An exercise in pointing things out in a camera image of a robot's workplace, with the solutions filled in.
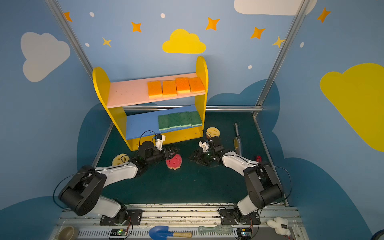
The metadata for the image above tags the yellow smiley sponge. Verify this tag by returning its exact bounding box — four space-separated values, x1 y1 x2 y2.
206 127 221 139
166 154 182 170
112 154 130 166

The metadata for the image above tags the green sponge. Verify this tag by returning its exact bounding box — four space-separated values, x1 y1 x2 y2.
168 113 181 129
179 112 192 128
158 115 171 131
190 111 203 127

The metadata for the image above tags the orange sponge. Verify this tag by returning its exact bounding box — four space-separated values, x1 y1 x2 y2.
163 80 178 98
175 78 191 95
188 77 206 94
147 81 163 99

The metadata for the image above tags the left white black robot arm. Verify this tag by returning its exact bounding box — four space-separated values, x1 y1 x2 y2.
58 141 179 218

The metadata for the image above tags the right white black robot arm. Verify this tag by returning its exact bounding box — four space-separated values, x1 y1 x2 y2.
189 136 285 216

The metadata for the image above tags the yellow shelf with pink and blue boards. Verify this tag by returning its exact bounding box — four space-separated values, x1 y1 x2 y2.
93 56 209 151

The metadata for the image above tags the metal trowel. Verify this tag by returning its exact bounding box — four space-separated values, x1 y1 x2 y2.
234 123 243 156

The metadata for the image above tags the blue toy shovel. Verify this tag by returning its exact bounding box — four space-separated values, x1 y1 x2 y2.
149 226 193 240

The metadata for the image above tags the right circuit board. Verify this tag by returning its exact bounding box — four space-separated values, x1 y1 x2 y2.
236 228 253 240

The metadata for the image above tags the circuit board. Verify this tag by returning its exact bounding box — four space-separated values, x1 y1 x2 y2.
236 228 253 240
109 229 128 239

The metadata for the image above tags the left circuit board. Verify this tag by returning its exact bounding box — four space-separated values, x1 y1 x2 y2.
109 229 128 239

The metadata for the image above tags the white plush toy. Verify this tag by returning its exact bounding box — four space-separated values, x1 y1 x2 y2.
267 217 291 236

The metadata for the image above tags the beige bowl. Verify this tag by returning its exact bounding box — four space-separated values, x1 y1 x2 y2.
57 226 79 240

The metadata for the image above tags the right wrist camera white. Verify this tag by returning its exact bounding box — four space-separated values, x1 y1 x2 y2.
199 141 211 153

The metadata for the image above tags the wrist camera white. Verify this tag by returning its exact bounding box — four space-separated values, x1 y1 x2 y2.
155 134 166 151
199 141 211 153

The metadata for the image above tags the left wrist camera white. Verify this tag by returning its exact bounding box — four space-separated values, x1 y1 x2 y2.
155 134 166 151

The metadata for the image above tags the aluminium frame rail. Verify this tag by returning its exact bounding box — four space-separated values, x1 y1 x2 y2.
123 105 263 112

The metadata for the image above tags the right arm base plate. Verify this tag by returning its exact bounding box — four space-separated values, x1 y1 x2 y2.
218 207 261 225

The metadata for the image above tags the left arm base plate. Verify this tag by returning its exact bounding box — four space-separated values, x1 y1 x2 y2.
100 209 143 226

